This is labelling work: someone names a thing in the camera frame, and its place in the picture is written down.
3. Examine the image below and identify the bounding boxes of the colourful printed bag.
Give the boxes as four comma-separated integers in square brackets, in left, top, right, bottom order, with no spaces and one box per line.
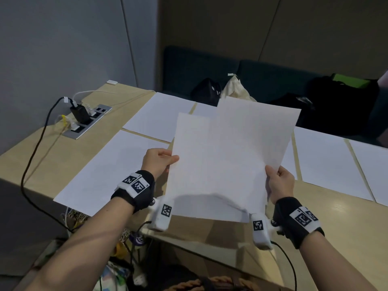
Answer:
[98,260,131,291]

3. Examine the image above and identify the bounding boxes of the person's left forearm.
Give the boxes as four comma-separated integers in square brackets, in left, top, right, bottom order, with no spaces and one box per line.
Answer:
[26,197,134,291]

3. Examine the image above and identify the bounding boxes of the white wrist camera with marker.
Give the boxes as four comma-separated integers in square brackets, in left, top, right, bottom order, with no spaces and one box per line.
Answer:
[147,195,173,232]
[250,212,273,251]

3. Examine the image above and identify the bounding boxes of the beige cloth tote bag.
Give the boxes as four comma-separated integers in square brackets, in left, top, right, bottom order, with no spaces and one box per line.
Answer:
[219,74,258,102]

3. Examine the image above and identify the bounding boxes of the black charger plug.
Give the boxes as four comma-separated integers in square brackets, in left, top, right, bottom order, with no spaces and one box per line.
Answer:
[70,104,92,125]

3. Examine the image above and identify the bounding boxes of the long black cable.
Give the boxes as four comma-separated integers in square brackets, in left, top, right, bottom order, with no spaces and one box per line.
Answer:
[21,96,74,233]

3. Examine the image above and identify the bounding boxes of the person's left hand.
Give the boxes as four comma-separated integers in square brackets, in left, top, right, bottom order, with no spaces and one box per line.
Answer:
[141,147,180,181]

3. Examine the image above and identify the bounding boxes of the person's right forearm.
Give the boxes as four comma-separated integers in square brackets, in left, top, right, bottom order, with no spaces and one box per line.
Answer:
[298,231,378,291]

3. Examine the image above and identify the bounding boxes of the black wrist strap with markers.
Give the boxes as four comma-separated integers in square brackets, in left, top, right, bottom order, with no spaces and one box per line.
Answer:
[272,196,325,250]
[110,170,156,214]

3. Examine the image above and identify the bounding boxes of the white plug with yellow tie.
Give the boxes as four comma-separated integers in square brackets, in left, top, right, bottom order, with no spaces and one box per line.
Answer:
[61,114,80,130]

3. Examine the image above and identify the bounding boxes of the black backpack with green patch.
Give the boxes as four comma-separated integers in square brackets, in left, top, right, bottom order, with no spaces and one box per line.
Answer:
[304,73,381,137]

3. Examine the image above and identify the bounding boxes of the small black bag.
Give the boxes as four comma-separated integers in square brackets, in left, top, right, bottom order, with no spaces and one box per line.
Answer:
[190,78,222,107]

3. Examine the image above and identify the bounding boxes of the white cable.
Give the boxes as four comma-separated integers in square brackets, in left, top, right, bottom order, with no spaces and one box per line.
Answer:
[72,90,119,104]

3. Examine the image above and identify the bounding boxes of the grey table socket panel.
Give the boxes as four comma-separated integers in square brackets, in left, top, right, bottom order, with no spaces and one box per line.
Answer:
[62,103,113,140]

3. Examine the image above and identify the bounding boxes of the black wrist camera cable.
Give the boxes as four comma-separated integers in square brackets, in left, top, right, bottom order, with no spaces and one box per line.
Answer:
[271,240,298,291]
[129,221,153,270]

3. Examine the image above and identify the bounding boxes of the black garment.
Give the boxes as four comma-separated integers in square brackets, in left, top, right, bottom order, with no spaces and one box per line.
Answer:
[269,93,313,128]

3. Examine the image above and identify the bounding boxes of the pink fabric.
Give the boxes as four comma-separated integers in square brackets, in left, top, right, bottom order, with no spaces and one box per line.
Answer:
[377,68,388,89]

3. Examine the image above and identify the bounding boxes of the dark green sofa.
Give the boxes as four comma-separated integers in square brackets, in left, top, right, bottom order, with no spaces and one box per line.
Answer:
[162,45,388,146]

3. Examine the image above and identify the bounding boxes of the braided rope basket handle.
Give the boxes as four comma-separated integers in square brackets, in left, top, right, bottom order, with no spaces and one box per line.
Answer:
[172,276,259,291]

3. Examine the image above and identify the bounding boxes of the purple and white packet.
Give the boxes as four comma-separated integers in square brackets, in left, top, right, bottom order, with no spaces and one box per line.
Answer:
[130,233,147,248]

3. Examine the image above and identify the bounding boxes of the person's right hand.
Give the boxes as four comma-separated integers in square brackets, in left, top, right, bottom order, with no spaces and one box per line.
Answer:
[265,165,296,205]

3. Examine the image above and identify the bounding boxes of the white paper sheet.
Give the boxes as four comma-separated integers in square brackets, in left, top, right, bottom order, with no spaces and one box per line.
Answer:
[53,130,171,217]
[166,112,269,224]
[281,139,298,181]
[349,139,388,207]
[192,102,219,117]
[216,97,302,174]
[293,126,374,202]
[122,92,196,143]

